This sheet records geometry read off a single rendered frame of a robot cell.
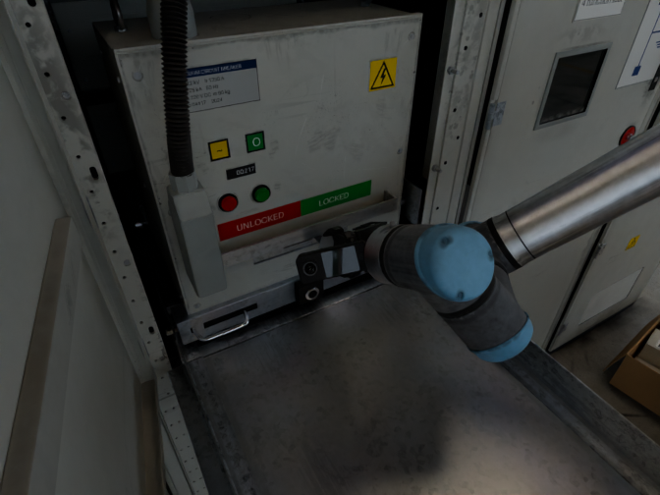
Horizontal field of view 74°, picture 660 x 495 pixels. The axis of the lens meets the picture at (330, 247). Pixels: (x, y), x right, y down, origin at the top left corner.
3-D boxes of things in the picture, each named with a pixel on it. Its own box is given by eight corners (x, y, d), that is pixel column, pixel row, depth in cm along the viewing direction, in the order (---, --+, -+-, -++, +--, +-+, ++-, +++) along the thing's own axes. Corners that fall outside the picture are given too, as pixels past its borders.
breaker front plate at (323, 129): (398, 246, 102) (424, 19, 73) (192, 323, 83) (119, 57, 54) (394, 243, 103) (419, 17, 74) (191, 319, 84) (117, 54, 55)
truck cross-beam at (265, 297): (406, 257, 106) (409, 238, 102) (183, 346, 84) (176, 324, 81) (393, 247, 109) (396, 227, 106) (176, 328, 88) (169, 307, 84)
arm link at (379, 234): (387, 296, 61) (370, 230, 59) (368, 291, 66) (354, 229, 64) (436, 275, 65) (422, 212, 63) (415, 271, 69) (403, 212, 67)
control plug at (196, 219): (229, 289, 69) (210, 193, 59) (198, 300, 68) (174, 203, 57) (213, 262, 75) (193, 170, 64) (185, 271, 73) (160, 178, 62)
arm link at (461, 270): (470, 322, 52) (422, 267, 48) (408, 304, 63) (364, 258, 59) (513, 263, 54) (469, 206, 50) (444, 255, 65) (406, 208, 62)
